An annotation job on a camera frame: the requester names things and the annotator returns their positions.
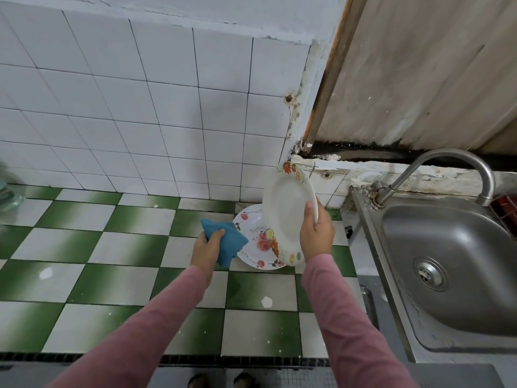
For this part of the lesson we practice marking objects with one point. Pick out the person's right hand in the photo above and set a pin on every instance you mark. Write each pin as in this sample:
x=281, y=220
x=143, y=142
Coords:
x=317, y=234

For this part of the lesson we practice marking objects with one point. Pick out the person's left hand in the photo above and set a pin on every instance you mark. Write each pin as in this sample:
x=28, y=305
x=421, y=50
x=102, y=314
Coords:
x=208, y=253

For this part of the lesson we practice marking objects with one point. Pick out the blue cleaning cloth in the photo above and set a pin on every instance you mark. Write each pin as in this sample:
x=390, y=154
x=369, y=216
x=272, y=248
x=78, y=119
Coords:
x=226, y=240

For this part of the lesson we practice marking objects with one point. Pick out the white plate orange flowers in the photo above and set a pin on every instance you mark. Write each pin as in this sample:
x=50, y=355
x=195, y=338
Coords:
x=287, y=207

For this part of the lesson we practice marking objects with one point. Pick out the red flower plate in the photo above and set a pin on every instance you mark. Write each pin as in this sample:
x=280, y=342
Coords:
x=257, y=242

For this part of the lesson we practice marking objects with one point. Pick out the person's left forearm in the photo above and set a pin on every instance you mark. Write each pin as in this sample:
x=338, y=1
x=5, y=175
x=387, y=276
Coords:
x=137, y=335

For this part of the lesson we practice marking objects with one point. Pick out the person's right forearm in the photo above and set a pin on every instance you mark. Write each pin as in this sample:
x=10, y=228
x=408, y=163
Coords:
x=355, y=327

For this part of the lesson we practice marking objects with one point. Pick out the green checkered tile countertop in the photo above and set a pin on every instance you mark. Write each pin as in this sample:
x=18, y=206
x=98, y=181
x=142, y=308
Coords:
x=97, y=246

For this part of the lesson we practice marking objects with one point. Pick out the person's left leg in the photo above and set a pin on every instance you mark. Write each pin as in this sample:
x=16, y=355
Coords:
x=198, y=380

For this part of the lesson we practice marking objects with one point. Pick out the person's leg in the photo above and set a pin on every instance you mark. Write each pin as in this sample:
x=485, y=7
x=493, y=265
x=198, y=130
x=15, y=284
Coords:
x=246, y=380
x=198, y=380

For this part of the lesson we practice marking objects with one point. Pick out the person's right leg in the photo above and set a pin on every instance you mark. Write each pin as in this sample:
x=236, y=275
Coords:
x=246, y=380

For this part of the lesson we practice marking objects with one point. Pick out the stainless steel sink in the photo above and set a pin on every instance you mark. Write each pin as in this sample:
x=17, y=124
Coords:
x=468, y=254

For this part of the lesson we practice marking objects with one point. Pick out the chrome faucet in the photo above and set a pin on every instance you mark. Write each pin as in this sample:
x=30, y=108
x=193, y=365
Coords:
x=452, y=155

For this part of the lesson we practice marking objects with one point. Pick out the weathered wooden board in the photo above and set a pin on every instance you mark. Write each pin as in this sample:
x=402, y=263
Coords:
x=412, y=68

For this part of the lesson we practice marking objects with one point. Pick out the clear bottle with green liquid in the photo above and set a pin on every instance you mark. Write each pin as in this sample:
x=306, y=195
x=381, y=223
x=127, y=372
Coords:
x=8, y=194

